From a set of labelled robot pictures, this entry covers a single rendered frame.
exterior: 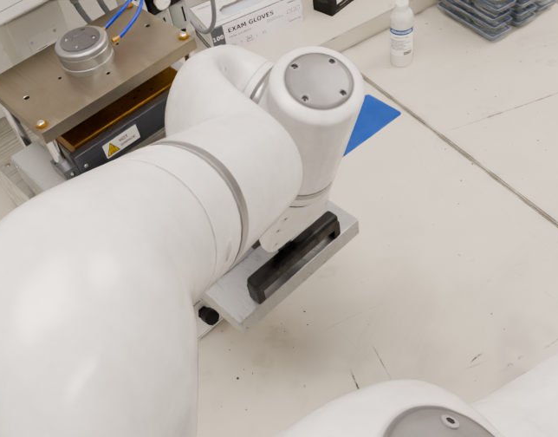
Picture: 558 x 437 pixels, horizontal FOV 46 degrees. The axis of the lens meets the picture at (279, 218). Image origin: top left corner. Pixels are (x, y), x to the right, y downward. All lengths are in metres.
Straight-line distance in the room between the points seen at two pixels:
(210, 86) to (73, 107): 0.48
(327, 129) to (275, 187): 0.15
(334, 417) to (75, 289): 0.11
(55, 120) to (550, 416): 0.73
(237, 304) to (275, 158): 0.43
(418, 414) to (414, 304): 0.87
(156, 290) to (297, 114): 0.30
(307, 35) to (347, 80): 0.98
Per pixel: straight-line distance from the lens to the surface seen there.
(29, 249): 0.28
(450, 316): 1.07
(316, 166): 0.61
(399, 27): 1.45
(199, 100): 0.51
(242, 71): 0.61
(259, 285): 0.80
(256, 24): 1.54
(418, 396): 0.23
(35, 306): 0.27
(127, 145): 1.01
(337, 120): 0.56
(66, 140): 1.00
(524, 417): 0.42
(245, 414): 1.01
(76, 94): 0.99
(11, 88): 1.05
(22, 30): 1.17
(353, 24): 1.57
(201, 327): 1.07
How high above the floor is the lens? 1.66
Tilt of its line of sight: 49 degrees down
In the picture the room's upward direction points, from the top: 12 degrees counter-clockwise
